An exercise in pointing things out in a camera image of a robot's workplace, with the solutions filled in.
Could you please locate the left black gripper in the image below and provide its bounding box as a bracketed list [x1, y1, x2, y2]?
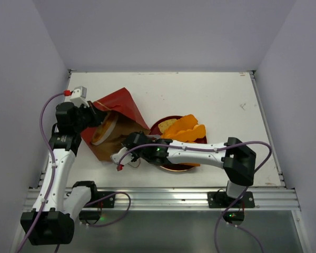
[73, 100, 107, 132]

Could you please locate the white rimmed oval bread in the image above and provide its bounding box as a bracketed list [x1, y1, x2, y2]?
[91, 111, 119, 146]

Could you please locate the sliced bread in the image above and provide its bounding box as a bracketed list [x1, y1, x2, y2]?
[158, 114, 198, 137]

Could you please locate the red paper bag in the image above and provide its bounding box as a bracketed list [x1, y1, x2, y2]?
[81, 87, 150, 162]

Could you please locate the wavy orange bread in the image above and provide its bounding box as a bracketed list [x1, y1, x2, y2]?
[161, 124, 206, 142]

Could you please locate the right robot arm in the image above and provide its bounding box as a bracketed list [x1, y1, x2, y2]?
[111, 132, 256, 207]

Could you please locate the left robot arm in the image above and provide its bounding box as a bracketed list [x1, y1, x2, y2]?
[21, 101, 107, 246]

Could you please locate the red round plate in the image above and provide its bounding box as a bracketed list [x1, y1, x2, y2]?
[150, 115, 200, 172]

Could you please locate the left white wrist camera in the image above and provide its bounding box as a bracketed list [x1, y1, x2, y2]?
[64, 86, 88, 108]

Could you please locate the aluminium rail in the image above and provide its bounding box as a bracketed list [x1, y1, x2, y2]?
[23, 187, 301, 211]

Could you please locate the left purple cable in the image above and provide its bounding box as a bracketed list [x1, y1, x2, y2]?
[15, 91, 131, 253]

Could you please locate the purple cable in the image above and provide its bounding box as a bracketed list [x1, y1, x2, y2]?
[117, 141, 272, 253]
[15, 91, 131, 253]

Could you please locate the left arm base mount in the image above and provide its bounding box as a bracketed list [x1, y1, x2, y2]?
[79, 196, 115, 225]

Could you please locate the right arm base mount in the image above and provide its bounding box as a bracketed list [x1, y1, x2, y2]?
[207, 189, 255, 226]

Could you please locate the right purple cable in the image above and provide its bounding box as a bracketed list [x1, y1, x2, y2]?
[117, 141, 272, 253]

